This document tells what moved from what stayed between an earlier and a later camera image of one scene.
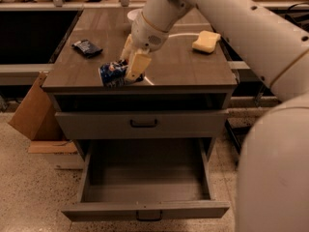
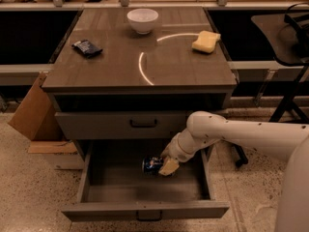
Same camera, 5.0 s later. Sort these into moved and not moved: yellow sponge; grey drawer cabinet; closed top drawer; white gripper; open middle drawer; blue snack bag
Moved: white gripper; blue snack bag
Not moved: open middle drawer; closed top drawer; grey drawer cabinet; yellow sponge
